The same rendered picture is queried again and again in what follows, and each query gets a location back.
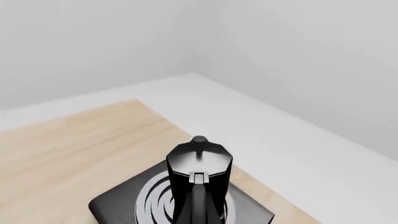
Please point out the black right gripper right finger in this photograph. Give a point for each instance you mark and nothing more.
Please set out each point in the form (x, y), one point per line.
(215, 213)

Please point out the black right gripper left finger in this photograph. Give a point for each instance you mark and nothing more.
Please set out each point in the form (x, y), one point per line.
(185, 213)

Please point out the black and silver moka pot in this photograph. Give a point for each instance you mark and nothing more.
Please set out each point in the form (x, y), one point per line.
(199, 161)

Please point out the flat black stove plate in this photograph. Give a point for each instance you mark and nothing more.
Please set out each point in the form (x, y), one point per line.
(118, 201)

